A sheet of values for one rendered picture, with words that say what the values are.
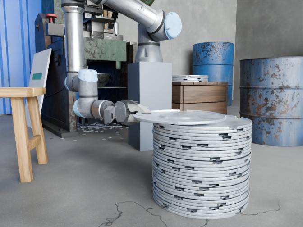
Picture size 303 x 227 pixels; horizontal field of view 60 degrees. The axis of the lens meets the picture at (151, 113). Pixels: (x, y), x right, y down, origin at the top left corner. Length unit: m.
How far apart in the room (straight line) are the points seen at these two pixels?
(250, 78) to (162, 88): 0.52
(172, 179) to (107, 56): 1.33
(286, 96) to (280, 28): 3.26
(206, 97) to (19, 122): 1.10
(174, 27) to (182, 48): 2.95
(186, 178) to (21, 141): 0.60
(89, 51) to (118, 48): 0.23
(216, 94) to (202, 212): 1.12
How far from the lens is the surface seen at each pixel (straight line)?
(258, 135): 1.60
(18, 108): 1.03
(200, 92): 1.66
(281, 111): 1.56
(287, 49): 4.65
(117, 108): 0.96
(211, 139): 0.67
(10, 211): 0.86
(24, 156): 1.04
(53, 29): 1.79
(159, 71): 1.34
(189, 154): 0.68
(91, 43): 1.88
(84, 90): 1.06
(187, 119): 0.78
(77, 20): 1.20
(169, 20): 1.26
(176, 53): 4.13
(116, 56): 1.95
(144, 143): 1.34
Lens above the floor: 0.36
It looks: 7 degrees down
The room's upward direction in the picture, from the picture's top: straight up
